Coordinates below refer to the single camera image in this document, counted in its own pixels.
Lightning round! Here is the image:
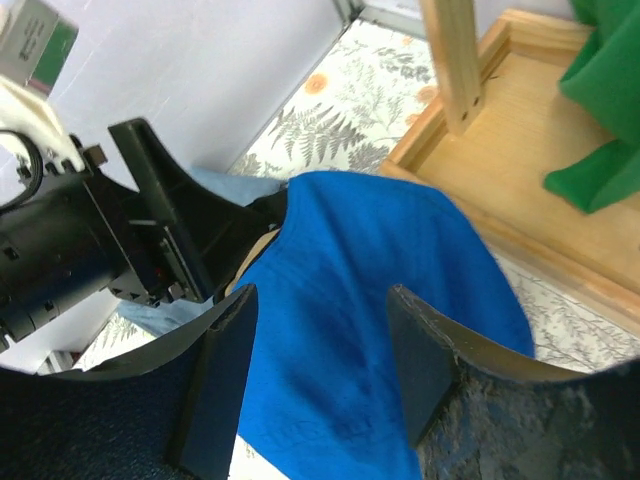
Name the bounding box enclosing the black baseball cap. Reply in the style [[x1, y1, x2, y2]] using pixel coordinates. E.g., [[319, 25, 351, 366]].
[[213, 188, 288, 303]]

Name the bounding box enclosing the green tank top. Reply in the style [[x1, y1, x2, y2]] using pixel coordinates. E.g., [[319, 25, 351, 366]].
[[543, 0, 639, 214]]

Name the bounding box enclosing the folded blue denim cloth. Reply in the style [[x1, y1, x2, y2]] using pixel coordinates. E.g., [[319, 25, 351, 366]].
[[116, 167, 287, 337]]

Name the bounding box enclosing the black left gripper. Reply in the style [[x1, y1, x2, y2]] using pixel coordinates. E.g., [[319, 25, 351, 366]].
[[1, 118, 270, 345]]

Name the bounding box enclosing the wooden clothes rack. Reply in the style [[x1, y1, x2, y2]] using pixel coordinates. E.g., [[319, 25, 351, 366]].
[[380, 1, 639, 332]]

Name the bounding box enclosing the beige baseball cap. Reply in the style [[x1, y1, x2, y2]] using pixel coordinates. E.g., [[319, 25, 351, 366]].
[[224, 229, 280, 296]]

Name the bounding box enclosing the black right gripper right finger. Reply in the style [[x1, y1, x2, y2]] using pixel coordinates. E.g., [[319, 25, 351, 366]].
[[387, 285, 639, 479]]

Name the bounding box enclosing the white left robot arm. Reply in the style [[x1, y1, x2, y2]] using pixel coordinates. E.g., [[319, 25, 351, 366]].
[[1, 1, 269, 347]]

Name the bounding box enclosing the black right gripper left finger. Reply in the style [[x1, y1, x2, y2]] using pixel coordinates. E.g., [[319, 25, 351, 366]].
[[1, 285, 258, 479]]

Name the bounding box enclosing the blue baseball cap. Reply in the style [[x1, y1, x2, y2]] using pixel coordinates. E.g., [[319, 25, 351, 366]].
[[239, 171, 535, 479]]

